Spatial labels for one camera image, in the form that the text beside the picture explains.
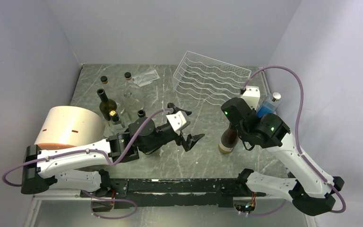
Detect gold capped wine bottle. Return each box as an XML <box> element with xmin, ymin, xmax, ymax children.
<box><xmin>218</xmin><ymin>124</ymin><xmax>239</xmax><ymax>154</ymax></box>

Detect silver capped dark bottle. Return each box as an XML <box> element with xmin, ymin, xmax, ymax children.
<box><xmin>137</xmin><ymin>109</ymin><xmax>146</xmax><ymax>119</ymax></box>

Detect blue label water bottle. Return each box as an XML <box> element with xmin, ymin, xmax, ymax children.
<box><xmin>256</xmin><ymin>92</ymin><xmax>281</xmax><ymax>117</ymax></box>

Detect brown label bottle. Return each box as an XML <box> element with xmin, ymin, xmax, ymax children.
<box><xmin>109</xmin><ymin>110</ymin><xmax>126</xmax><ymax>135</ymax></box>

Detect clear bottle white label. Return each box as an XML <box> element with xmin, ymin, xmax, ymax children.
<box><xmin>102</xmin><ymin>79</ymin><xmax>119</xmax><ymax>104</ymax></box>

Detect dark green wine bottle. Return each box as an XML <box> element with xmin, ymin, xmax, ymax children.
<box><xmin>97</xmin><ymin>88</ymin><xmax>118</xmax><ymax>121</ymax></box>

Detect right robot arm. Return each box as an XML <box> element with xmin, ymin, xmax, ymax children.
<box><xmin>221</xmin><ymin>97</ymin><xmax>344</xmax><ymax>216</ymax></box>

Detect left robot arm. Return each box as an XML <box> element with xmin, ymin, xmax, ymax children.
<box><xmin>20</xmin><ymin>103</ymin><xmax>204</xmax><ymax>197</ymax></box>

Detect cream cylinder roll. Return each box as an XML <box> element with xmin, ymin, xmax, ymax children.
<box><xmin>34</xmin><ymin>106</ymin><xmax>105</xmax><ymax>150</ymax></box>

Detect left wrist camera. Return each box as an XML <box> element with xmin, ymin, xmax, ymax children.
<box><xmin>166</xmin><ymin>111</ymin><xmax>190</xmax><ymax>132</ymax></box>

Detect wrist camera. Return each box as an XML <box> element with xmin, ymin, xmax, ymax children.
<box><xmin>166</xmin><ymin>111</ymin><xmax>190</xmax><ymax>132</ymax></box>
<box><xmin>240</xmin><ymin>86</ymin><xmax>260</xmax><ymax>110</ymax></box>

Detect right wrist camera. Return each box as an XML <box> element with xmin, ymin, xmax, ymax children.
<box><xmin>240</xmin><ymin>86</ymin><xmax>260</xmax><ymax>110</ymax></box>

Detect white wire wine rack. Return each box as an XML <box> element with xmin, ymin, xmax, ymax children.
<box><xmin>172</xmin><ymin>51</ymin><xmax>251</xmax><ymax>106</ymax></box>

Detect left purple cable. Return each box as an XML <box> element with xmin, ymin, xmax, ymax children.
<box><xmin>2</xmin><ymin>108</ymin><xmax>174</xmax><ymax>188</ymax></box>

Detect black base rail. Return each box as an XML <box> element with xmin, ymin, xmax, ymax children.
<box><xmin>92</xmin><ymin>178</ymin><xmax>254</xmax><ymax>209</ymax></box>

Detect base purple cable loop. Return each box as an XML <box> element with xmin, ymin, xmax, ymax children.
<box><xmin>81</xmin><ymin>191</ymin><xmax>138</xmax><ymax>219</ymax></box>

